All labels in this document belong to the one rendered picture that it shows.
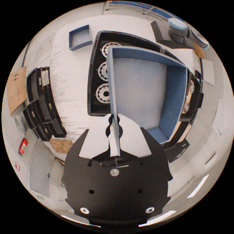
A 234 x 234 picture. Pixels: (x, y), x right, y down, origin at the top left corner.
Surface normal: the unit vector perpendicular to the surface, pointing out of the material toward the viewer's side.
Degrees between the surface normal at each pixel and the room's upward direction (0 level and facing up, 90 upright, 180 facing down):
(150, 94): 1
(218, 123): 90
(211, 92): 90
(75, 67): 0
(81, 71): 0
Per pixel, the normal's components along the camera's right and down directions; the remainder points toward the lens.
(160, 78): 0.18, 0.52
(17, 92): 1.00, 0.00
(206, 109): -0.99, 0.12
